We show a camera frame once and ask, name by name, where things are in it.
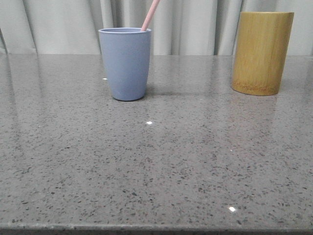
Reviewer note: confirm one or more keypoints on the blue plastic cup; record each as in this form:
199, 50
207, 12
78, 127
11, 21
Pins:
126, 57

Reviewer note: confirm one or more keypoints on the pink chopstick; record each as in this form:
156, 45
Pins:
150, 15

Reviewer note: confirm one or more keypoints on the bamboo cylindrical cup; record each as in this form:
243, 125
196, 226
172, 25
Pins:
262, 44

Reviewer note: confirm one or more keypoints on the white pleated curtain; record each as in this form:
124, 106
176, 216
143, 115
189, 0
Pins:
180, 27

